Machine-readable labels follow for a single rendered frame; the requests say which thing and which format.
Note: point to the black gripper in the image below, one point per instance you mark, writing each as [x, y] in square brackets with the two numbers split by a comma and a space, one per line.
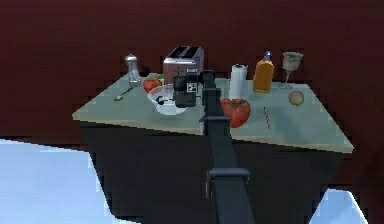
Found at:
[182, 96]

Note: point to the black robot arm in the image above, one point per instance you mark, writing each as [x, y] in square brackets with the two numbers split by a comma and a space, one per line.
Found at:
[226, 186]

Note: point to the white bowl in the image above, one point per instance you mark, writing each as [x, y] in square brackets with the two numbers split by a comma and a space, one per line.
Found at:
[166, 110]

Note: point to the small red tomato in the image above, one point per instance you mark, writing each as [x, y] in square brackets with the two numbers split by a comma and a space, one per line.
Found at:
[151, 84]

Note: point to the green vegetable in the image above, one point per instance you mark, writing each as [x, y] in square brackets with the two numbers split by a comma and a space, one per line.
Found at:
[161, 77]

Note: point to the silver toaster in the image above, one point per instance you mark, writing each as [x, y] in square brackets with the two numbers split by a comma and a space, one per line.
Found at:
[181, 64]

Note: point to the glass salt shaker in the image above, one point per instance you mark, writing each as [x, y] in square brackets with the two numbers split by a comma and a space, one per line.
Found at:
[133, 71]

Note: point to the metal spoon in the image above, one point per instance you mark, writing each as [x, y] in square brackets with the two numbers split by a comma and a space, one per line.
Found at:
[122, 94]

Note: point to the dark counter with pale top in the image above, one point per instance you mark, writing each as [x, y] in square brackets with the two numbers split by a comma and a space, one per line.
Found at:
[150, 166]

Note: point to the large red tomato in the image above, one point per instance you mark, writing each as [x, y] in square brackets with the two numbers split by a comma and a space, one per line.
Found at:
[239, 113]

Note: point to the white paper towel roll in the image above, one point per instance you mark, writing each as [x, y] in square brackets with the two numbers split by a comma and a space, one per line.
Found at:
[238, 81]

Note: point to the orange bottle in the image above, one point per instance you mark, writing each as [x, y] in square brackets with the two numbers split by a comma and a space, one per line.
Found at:
[263, 77]

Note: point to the red striped pencil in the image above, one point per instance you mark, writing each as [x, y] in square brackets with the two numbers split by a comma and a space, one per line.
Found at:
[267, 118]

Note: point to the pale round potato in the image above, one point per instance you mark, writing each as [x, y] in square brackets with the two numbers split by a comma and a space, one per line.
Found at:
[296, 98]

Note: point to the wine glass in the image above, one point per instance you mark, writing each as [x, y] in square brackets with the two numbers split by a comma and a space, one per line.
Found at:
[292, 61]

